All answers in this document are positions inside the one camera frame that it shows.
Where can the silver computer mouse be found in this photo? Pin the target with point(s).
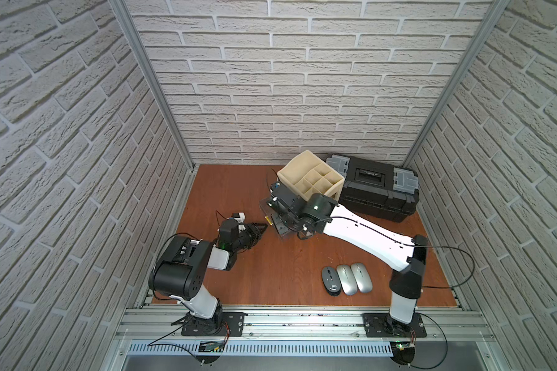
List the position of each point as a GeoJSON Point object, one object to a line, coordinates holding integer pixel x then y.
{"type": "Point", "coordinates": [362, 278]}
{"type": "Point", "coordinates": [347, 279]}

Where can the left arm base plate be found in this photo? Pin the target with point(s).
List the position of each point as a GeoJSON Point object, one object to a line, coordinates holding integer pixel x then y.
{"type": "Point", "coordinates": [227, 323]}

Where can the black plastic toolbox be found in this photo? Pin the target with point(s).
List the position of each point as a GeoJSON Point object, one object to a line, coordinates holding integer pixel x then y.
{"type": "Point", "coordinates": [377, 189]}

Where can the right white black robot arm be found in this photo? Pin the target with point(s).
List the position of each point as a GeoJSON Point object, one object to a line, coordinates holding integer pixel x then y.
{"type": "Point", "coordinates": [321, 214]}

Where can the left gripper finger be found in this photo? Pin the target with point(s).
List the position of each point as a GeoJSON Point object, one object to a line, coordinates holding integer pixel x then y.
{"type": "Point", "coordinates": [261, 228]}
{"type": "Point", "coordinates": [254, 238]}

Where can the clear drawer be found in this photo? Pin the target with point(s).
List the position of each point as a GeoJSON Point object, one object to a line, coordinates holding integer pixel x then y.
{"type": "Point", "coordinates": [276, 223]}

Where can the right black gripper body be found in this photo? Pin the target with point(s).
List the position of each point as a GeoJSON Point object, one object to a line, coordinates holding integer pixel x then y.
{"type": "Point", "coordinates": [290, 224]}

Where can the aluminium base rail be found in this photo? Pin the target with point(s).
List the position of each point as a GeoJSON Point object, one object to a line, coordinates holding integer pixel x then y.
{"type": "Point", "coordinates": [314, 323]}

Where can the beige drawer organizer cabinet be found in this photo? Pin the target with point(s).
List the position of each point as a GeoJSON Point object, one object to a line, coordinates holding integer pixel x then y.
{"type": "Point", "coordinates": [307, 174]}

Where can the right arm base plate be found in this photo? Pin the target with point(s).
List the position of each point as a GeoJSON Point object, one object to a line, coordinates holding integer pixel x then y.
{"type": "Point", "coordinates": [394, 324]}

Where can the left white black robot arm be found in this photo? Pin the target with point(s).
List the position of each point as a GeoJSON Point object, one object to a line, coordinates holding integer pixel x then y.
{"type": "Point", "coordinates": [180, 270]}

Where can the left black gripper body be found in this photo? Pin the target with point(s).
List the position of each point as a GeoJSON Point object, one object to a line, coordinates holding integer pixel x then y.
{"type": "Point", "coordinates": [247, 236]}

